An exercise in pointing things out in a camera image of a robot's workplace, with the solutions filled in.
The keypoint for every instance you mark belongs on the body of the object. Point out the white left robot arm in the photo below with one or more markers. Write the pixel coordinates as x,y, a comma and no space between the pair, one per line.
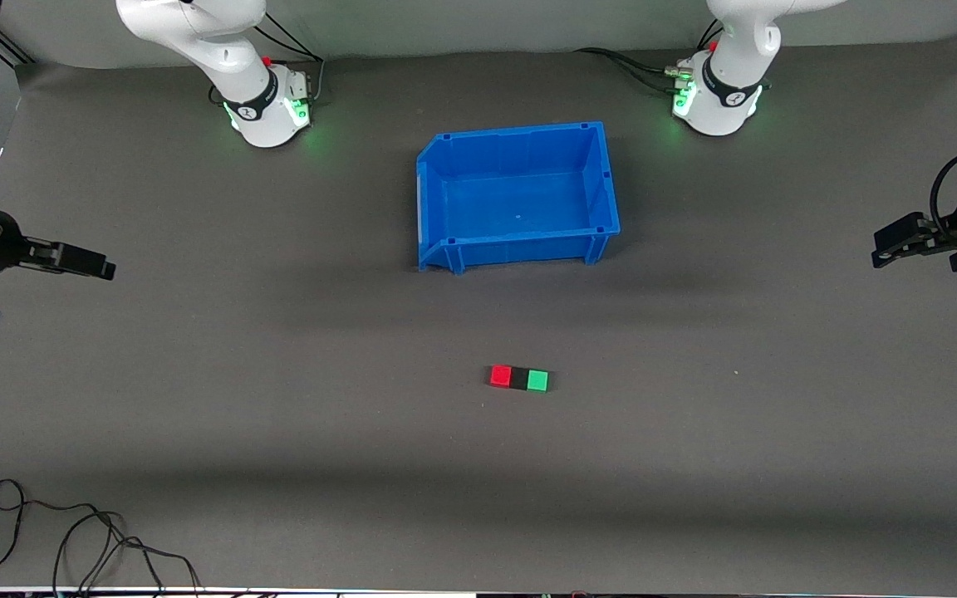
723,100

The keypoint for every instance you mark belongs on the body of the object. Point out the red cube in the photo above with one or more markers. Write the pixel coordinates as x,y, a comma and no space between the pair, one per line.
501,376

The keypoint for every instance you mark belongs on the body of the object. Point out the blue plastic storage bin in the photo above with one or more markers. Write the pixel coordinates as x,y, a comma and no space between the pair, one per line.
520,199

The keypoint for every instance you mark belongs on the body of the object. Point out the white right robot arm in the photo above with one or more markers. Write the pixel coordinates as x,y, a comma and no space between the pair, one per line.
238,58

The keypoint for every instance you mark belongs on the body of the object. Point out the green cube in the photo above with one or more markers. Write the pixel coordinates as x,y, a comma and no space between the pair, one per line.
537,380

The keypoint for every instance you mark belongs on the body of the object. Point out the grey table mat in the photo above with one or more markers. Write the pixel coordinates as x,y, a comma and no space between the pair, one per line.
362,465

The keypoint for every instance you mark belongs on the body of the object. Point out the black cube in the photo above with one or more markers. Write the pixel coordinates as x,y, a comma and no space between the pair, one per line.
519,379

